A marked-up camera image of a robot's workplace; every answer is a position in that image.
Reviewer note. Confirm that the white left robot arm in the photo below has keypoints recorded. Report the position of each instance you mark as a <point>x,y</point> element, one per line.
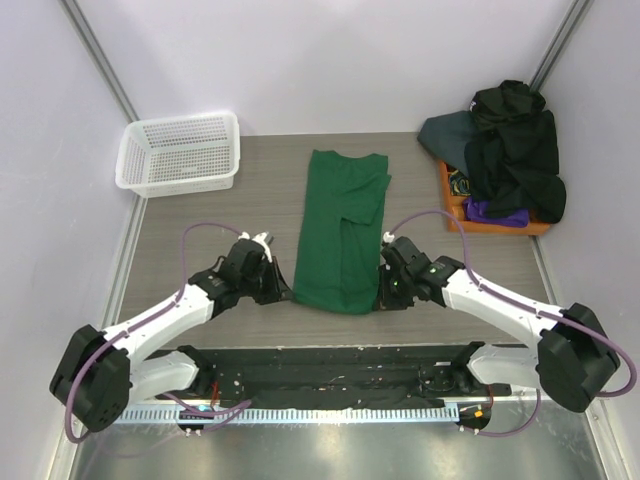
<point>130,350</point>

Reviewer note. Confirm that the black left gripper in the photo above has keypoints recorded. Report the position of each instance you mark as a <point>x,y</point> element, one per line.
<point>278,289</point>

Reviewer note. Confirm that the black t shirt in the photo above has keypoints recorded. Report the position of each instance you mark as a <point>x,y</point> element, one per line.
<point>513,161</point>

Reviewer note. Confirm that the dark teal t shirt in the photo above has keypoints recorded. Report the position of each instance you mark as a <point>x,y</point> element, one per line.
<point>445,137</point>

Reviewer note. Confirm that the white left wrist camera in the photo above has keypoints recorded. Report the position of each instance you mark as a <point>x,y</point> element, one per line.
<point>264,239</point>

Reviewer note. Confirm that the purple t shirt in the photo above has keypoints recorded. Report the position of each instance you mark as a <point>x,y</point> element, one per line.
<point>478,212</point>

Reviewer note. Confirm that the patterned cloth in tray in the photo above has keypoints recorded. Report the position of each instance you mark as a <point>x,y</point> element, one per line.
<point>458,183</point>

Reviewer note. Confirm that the white plastic basket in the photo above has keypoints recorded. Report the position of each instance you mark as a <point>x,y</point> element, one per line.
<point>179,155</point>

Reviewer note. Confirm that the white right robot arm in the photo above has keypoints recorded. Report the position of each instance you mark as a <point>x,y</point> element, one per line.
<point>563,352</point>

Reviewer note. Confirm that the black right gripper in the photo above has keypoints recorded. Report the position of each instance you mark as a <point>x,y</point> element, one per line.
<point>388,288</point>

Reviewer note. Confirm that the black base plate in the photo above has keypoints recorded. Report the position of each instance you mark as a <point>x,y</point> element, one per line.
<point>332,378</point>

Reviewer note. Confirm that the green t shirt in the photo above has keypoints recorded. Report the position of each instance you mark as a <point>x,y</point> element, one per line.
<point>338,250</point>

